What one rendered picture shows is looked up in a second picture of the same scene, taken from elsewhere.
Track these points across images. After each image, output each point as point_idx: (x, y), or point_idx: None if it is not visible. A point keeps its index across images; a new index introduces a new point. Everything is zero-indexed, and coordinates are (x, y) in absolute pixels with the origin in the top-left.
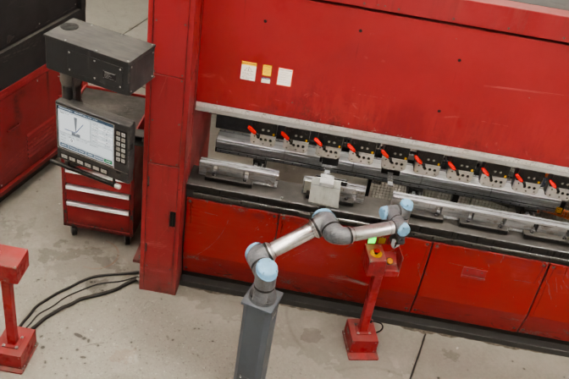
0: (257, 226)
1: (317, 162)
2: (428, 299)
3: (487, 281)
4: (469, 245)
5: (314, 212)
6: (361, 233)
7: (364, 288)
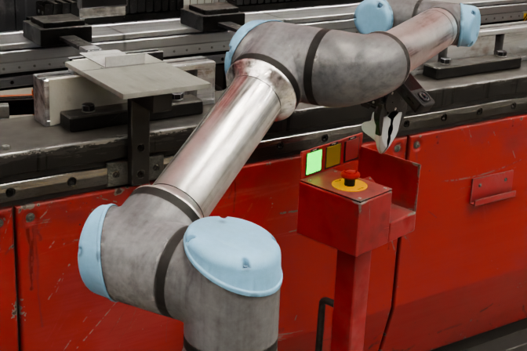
0: None
1: (30, 61)
2: (415, 308)
3: (514, 197)
4: (476, 115)
5: (231, 43)
6: (413, 42)
7: (280, 349)
